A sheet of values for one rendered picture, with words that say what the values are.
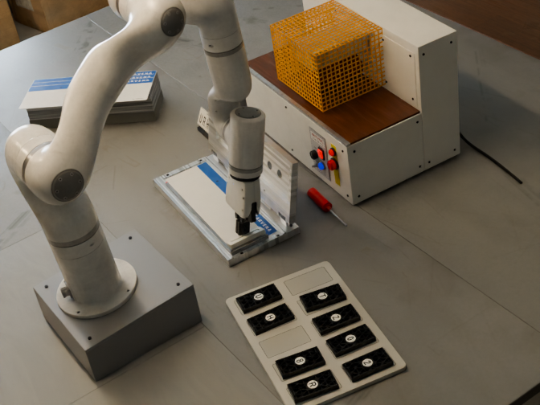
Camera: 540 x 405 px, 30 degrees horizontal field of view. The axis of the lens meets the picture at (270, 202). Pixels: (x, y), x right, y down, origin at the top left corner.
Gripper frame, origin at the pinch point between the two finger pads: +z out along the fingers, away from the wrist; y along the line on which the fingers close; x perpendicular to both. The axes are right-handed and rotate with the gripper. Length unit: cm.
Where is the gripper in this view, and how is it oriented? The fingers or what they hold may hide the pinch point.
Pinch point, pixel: (243, 226)
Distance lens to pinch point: 251.9
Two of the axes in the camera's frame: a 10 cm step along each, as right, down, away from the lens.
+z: -0.5, 8.6, 5.2
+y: 5.0, 4.7, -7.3
